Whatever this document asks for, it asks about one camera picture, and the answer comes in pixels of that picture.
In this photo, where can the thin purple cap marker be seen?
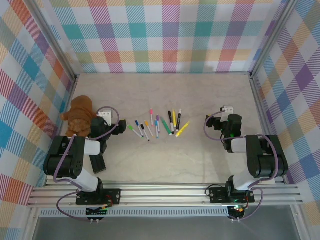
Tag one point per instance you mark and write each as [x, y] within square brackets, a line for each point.
[158, 118]

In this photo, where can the thick black cap marker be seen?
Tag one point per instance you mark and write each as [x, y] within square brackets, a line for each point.
[169, 115]

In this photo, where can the thick green marker pen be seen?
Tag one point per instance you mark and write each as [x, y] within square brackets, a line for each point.
[165, 125]

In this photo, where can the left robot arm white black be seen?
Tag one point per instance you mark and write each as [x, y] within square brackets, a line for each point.
[62, 160]

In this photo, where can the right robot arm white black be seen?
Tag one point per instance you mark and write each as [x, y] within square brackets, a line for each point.
[267, 160]

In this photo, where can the thin green cap marker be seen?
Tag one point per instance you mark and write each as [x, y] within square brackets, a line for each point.
[130, 127]

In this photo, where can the thin black cap marker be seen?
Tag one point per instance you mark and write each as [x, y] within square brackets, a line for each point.
[142, 127]

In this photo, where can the thin orange cap marker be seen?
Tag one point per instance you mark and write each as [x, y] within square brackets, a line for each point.
[146, 123]

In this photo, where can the brown teddy bear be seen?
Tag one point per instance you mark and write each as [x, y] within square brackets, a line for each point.
[80, 112]

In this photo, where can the thin pink cap marker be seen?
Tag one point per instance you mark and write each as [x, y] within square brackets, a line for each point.
[151, 112]

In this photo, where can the thin light blue cap marker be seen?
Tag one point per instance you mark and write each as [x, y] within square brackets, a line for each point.
[156, 123]

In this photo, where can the small black controller board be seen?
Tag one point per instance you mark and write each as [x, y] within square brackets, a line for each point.
[237, 211]
[96, 212]

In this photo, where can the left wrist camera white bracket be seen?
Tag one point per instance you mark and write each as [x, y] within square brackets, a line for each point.
[105, 117]

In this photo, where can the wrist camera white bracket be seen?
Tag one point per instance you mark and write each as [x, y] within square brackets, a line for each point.
[227, 111]
[105, 117]

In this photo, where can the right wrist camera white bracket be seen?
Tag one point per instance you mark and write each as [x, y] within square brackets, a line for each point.
[227, 111]

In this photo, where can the thin aluminium table edge rail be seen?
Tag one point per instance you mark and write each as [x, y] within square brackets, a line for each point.
[162, 73]

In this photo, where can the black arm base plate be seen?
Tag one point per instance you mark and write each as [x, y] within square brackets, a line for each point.
[217, 195]
[115, 196]

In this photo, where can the aluminium mounting rail beam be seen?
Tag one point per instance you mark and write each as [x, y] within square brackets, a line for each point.
[162, 195]

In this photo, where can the aluminium frame post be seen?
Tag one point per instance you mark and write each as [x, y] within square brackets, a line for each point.
[271, 37]
[53, 37]

